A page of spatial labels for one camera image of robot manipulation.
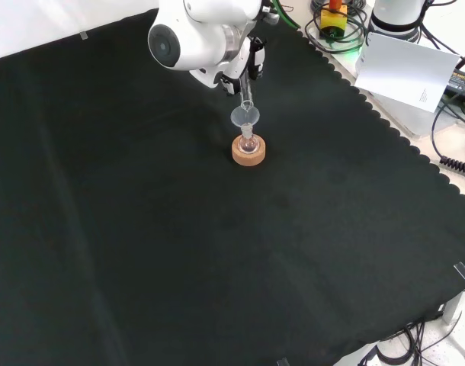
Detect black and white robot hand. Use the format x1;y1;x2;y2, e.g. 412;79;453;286
188;34;267;97

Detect clear graduated cylinder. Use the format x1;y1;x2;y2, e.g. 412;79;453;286
238;71;255;112

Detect clear round-bottom flask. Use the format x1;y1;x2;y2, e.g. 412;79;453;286
238;127;260;156

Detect clear plastic funnel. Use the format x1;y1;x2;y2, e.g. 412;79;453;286
230;106;261;133

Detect yellow stop button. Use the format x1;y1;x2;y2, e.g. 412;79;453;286
319;0;349;41

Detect pale board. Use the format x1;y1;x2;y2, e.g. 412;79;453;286
354;31;461;114

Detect black cloth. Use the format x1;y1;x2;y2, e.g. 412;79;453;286
0;7;465;366

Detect black power adapter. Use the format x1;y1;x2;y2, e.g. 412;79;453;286
443;69;465;97

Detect black cable loop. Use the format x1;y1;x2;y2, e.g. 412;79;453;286
303;0;371;53

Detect cork ring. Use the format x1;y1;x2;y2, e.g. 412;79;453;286
231;133;268;167

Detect black coiled cable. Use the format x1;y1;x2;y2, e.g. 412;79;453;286
430;94;465;177

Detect white metal bracket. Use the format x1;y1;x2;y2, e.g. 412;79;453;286
441;284;465;326

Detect black cable bundle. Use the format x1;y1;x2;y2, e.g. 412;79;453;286
356;322;431;366

